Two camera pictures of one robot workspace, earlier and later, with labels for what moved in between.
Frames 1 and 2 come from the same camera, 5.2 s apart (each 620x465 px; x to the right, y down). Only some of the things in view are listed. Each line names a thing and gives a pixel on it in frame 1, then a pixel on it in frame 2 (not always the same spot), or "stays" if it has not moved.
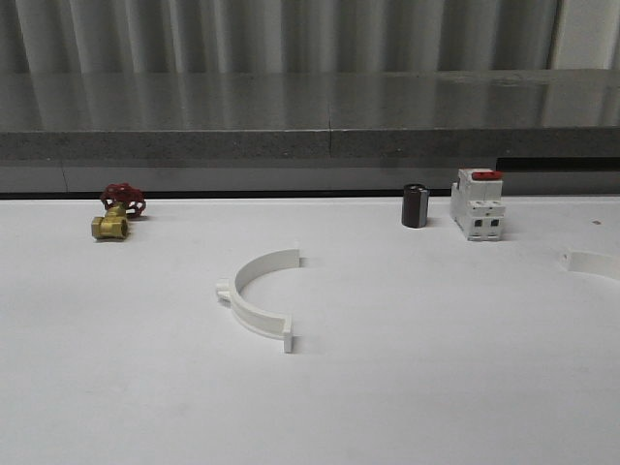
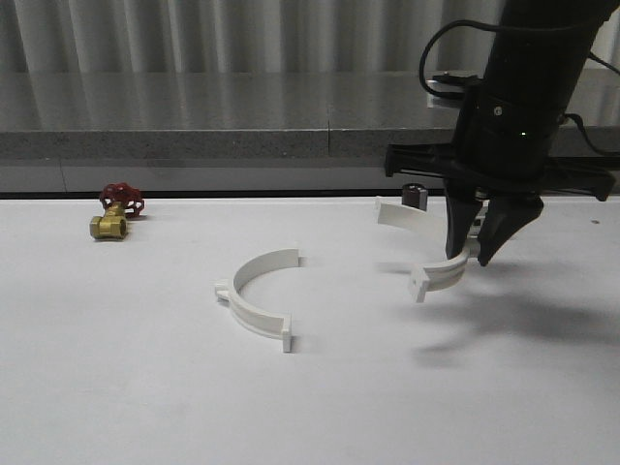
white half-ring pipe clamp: [263, 322] stays
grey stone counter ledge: [307, 115] stays
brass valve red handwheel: [120, 201] stays
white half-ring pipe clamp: [604, 264] → [433, 276]
